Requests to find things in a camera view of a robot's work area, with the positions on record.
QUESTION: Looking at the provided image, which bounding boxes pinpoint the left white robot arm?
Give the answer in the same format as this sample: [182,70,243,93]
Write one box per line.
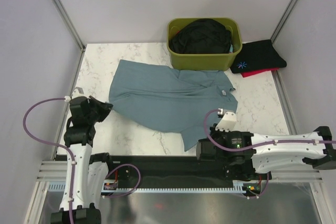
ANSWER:
[50,96,115,223]

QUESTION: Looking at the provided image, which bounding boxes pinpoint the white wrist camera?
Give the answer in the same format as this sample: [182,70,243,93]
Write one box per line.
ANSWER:
[70,87,85,99]
[215,109,237,132]

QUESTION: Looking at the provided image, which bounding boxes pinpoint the white slotted cable duct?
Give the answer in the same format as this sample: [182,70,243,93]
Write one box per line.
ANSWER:
[47,180,263,195]

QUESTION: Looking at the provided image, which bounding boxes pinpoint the front aluminium rail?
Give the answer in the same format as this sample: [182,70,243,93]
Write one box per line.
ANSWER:
[36,161,323,183]

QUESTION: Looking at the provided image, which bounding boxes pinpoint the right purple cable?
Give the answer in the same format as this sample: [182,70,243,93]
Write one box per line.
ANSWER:
[204,108,336,200]

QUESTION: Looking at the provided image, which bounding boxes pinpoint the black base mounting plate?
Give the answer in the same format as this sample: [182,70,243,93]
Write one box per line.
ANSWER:
[86,155,271,190]

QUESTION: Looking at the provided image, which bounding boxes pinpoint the black clothes in bin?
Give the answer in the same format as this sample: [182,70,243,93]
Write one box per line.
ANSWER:
[169,18,233,54]

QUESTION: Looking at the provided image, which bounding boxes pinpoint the folded red t shirt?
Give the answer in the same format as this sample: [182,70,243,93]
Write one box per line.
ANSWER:
[241,68,279,78]

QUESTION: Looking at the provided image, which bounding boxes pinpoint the left aluminium frame post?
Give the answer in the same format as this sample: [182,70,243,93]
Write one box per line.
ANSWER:
[52,0,86,52]

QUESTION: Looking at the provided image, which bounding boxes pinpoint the right aluminium frame post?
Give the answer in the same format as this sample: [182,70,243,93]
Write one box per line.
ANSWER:
[270,0,299,43]

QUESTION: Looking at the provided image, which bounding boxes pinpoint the folded black t shirt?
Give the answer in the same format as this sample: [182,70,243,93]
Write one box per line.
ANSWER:
[230,39,287,74]

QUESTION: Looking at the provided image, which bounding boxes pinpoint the purple cable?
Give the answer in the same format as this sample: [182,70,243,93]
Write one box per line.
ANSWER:
[204,108,336,200]
[23,97,144,224]

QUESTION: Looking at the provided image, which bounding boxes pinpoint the aluminium frame post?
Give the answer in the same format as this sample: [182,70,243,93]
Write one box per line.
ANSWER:
[52,0,86,52]
[270,0,299,43]

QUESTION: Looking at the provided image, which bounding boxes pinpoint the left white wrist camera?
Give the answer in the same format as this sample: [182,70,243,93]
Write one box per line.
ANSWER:
[70,87,85,99]

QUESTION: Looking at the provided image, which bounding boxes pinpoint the olive green plastic bin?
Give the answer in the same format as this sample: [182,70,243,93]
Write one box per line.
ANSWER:
[166,17,243,71]

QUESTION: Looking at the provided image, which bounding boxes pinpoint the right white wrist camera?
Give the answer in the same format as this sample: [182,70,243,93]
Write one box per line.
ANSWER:
[215,109,237,132]

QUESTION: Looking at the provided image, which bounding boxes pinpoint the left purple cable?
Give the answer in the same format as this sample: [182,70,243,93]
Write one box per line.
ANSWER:
[23,97,144,224]

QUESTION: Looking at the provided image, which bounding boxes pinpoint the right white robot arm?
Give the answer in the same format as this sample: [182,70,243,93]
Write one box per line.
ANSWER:
[196,126,335,179]

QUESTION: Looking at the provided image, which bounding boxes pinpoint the blue-grey t shirt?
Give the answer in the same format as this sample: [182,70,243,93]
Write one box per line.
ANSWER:
[109,60,238,151]

